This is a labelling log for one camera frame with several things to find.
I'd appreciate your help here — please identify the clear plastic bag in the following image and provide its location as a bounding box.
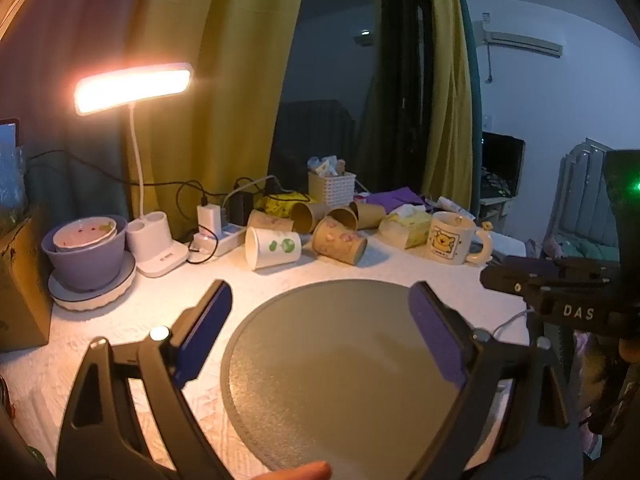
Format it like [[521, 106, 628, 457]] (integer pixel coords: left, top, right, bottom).
[[0, 145, 27, 223]]

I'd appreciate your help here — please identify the white desk lamp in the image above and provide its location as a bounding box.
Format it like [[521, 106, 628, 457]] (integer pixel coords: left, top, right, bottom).
[[74, 62, 194, 279]]

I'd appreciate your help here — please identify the white quilted tablecloth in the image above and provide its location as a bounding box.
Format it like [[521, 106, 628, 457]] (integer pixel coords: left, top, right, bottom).
[[0, 230, 531, 480]]

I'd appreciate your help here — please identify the small white cabinet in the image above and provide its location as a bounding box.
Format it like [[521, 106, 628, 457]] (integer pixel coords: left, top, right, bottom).
[[479, 192, 512, 233]]

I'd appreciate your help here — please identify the plain brown paper cup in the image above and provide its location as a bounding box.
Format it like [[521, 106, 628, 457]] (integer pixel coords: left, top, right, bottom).
[[327, 206, 359, 231], [290, 201, 329, 235], [350, 200, 388, 231]]

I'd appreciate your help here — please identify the white air conditioner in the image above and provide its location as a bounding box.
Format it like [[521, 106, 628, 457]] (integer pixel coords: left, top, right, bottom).
[[482, 30, 565, 58]]

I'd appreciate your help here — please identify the black monitor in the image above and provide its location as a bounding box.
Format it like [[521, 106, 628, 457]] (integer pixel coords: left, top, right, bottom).
[[481, 131, 526, 196]]

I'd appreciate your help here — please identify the beige floral paper cup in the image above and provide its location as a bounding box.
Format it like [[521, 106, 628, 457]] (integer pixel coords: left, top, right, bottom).
[[247, 209, 296, 233]]

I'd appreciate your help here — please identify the white power strip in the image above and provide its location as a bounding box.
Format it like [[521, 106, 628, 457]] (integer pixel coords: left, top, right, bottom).
[[189, 225, 247, 264]]

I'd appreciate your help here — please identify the white charger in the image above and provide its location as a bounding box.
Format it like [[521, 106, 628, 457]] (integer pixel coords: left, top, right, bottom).
[[196, 204, 222, 233]]

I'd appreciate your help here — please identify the round grey mat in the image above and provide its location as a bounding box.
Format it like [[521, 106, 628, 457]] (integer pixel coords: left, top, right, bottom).
[[220, 279, 516, 477]]

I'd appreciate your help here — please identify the white paper cup green print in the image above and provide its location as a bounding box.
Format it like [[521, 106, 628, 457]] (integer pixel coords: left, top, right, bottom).
[[244, 226, 302, 271]]

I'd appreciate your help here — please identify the black power adapter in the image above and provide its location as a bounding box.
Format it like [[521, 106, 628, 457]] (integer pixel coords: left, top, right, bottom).
[[229, 191, 255, 227]]

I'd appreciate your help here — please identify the purple cloth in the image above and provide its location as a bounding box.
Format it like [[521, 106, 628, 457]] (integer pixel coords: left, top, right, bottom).
[[365, 187, 428, 213]]

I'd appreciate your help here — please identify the grey padded chair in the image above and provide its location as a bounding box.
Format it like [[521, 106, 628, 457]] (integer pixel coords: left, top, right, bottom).
[[545, 141, 621, 261]]

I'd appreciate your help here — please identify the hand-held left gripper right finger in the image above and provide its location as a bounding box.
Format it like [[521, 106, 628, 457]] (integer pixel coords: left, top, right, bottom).
[[405, 281, 571, 480]]

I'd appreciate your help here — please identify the purple bowl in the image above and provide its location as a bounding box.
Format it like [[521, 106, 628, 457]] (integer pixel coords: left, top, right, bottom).
[[41, 215, 130, 292]]

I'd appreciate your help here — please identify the brown printed paper cup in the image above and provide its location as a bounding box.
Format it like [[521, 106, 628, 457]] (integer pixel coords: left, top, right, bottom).
[[312, 216, 368, 266]]

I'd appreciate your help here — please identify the cardboard box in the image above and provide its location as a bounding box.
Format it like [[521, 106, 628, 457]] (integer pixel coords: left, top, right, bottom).
[[0, 205, 53, 353]]

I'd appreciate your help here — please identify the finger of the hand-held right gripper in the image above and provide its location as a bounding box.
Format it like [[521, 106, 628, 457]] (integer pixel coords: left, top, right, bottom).
[[480, 264, 611, 306], [505, 255, 621, 281]]

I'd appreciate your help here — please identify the yellow patterned pouch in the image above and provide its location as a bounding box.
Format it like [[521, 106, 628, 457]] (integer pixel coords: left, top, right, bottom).
[[255, 191, 312, 217]]

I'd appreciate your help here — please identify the person's left hand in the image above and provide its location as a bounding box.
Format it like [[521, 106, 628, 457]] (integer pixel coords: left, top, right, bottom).
[[260, 461, 332, 480]]

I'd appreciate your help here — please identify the black cable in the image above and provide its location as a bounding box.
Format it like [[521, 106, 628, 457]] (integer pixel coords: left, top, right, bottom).
[[25, 150, 236, 206]]

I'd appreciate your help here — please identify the white woven basket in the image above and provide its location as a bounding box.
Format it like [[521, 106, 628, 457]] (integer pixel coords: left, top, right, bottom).
[[307, 170, 357, 207]]

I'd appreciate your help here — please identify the yellow tissue pack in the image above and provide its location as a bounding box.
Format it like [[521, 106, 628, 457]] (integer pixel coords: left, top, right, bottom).
[[378, 210, 433, 250]]

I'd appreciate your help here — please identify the yellow curtain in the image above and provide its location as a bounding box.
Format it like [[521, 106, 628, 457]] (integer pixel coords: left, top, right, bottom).
[[125, 0, 311, 221], [420, 0, 483, 201]]

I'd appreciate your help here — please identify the white round plate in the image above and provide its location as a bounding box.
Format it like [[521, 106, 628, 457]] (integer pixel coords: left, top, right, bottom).
[[48, 250, 137, 311]]

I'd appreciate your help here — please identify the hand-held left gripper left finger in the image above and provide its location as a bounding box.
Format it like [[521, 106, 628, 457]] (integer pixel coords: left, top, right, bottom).
[[56, 280, 236, 480]]

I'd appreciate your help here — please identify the pink white bowl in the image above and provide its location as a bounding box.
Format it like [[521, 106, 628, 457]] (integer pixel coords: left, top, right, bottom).
[[53, 217, 118, 253]]

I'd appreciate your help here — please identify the white bear mug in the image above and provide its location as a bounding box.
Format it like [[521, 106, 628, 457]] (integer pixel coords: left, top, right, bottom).
[[426, 211, 493, 266]]

